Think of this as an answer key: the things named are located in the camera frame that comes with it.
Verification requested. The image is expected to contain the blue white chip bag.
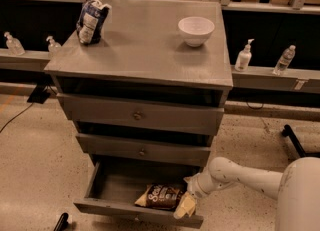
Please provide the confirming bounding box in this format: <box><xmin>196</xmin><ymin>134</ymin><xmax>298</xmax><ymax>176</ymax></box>
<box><xmin>76</xmin><ymin>0</ymin><xmax>112</xmax><ymax>45</ymax></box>

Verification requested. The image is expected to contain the black floor box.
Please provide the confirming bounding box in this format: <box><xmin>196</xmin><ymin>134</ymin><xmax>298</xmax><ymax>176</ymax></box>
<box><xmin>27</xmin><ymin>85</ymin><xmax>50</xmax><ymax>104</ymax></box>

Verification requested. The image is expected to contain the foam padded gripper finger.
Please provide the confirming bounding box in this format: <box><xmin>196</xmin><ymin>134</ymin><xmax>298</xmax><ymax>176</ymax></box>
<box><xmin>173</xmin><ymin>192</ymin><xmax>196</xmax><ymax>219</ymax></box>

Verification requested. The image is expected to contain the clear pump bottle far left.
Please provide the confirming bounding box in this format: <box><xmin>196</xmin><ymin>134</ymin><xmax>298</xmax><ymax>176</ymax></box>
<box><xmin>4</xmin><ymin>32</ymin><xmax>25</xmax><ymax>56</ymax></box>

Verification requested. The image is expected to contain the black stand leg right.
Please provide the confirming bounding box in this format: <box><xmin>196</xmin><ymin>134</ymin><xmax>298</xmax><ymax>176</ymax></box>
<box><xmin>281</xmin><ymin>124</ymin><xmax>320</xmax><ymax>158</ymax></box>

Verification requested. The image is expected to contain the grey bottom drawer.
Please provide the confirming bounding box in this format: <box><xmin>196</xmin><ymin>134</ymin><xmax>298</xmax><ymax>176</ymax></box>
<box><xmin>74</xmin><ymin>157</ymin><xmax>203</xmax><ymax>229</ymax></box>

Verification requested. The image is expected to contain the white pump lotion bottle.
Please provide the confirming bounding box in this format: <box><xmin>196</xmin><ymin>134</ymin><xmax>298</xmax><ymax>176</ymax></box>
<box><xmin>235</xmin><ymin>39</ymin><xmax>253</xmax><ymax>72</ymax></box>

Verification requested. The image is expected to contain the clear water bottle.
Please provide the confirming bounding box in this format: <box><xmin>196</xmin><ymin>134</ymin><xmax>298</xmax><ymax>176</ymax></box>
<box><xmin>273</xmin><ymin>45</ymin><xmax>296</xmax><ymax>75</ymax></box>

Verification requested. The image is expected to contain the black object bottom left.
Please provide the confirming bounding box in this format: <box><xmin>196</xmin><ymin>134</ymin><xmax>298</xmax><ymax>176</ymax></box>
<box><xmin>53</xmin><ymin>213</ymin><xmax>69</xmax><ymax>231</ymax></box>

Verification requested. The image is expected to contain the grey top drawer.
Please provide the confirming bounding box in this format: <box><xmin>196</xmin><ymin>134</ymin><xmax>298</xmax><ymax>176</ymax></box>
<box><xmin>58</xmin><ymin>93</ymin><xmax>224</xmax><ymax>135</ymax></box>

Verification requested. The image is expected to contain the grey drawer cabinet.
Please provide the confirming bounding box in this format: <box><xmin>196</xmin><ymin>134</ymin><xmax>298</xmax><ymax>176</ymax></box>
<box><xmin>44</xmin><ymin>0</ymin><xmax>234</xmax><ymax>178</ymax></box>

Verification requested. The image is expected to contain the clear pump bottle near cabinet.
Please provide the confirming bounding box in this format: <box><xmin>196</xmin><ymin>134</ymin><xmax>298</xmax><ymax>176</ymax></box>
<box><xmin>46</xmin><ymin>36</ymin><xmax>61</xmax><ymax>57</ymax></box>

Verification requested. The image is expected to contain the grey middle drawer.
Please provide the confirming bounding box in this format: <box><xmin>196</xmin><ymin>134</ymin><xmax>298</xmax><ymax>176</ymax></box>
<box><xmin>76</xmin><ymin>133</ymin><xmax>210</xmax><ymax>167</ymax></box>

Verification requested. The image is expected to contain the brown chip bag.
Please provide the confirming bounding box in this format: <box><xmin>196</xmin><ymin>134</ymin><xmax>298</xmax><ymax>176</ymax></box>
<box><xmin>135</xmin><ymin>184</ymin><xmax>184</xmax><ymax>210</ymax></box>

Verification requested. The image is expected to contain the white ceramic bowl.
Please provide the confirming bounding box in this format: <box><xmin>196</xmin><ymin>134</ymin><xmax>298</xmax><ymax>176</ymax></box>
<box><xmin>178</xmin><ymin>16</ymin><xmax>215</xmax><ymax>47</ymax></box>

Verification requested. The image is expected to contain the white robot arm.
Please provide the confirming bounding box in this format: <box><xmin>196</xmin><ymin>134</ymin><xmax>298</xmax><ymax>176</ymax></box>
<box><xmin>174</xmin><ymin>157</ymin><xmax>320</xmax><ymax>231</ymax></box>

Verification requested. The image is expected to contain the grey drawer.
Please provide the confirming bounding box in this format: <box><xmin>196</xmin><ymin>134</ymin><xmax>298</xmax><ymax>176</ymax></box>
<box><xmin>74</xmin><ymin>157</ymin><xmax>203</xmax><ymax>229</ymax></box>
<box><xmin>76</xmin><ymin>133</ymin><xmax>210</xmax><ymax>167</ymax></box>
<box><xmin>58</xmin><ymin>93</ymin><xmax>224</xmax><ymax>135</ymax></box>

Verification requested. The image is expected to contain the black floor cable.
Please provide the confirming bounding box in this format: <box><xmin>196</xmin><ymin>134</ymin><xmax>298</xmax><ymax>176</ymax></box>
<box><xmin>0</xmin><ymin>102</ymin><xmax>34</xmax><ymax>134</ymax></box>

